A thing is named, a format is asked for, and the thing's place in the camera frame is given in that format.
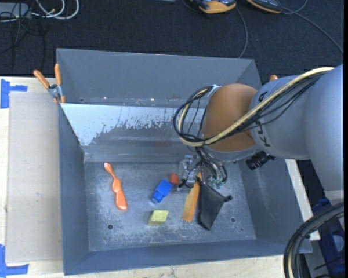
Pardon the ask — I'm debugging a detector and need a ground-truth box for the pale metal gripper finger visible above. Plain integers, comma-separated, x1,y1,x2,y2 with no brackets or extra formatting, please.
187,173,200,189
178,155,191,191

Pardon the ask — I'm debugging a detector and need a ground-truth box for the blue toy block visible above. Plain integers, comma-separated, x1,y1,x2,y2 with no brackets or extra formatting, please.
150,179,174,204

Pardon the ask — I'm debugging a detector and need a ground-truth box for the yellow sponge block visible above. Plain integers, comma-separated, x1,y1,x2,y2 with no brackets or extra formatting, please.
147,209,169,226

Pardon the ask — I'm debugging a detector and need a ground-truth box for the grey metal bin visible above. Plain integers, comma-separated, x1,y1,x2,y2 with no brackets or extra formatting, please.
55,47,313,275

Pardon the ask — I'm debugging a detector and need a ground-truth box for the pale flat board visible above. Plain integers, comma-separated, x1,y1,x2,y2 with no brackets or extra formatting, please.
5,91,63,265

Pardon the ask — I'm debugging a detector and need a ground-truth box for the black drawstring pouch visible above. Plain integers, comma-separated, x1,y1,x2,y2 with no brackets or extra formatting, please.
197,182,233,231

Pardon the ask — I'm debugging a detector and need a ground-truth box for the black cylinder on white bracket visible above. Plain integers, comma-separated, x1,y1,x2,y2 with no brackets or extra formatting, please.
245,150,273,171

